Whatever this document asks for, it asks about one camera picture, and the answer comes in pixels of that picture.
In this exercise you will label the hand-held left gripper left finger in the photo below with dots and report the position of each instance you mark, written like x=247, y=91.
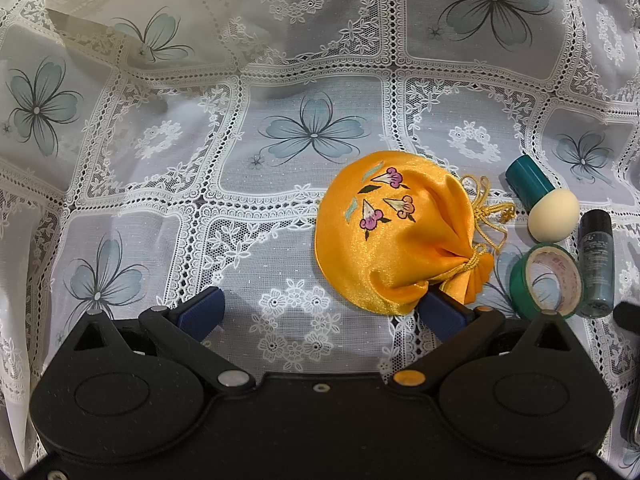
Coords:
x=202, y=310

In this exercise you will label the black makeup brush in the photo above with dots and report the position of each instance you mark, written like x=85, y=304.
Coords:
x=627, y=316

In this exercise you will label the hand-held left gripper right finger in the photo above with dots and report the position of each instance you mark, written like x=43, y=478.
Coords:
x=442, y=312

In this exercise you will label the floral lace tablecloth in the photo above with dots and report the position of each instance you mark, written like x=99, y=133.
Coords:
x=200, y=160

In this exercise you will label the dark grey cosmetic bottle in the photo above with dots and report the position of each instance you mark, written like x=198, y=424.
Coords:
x=597, y=270

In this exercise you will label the green tape roll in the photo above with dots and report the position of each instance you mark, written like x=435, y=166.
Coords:
x=520, y=285

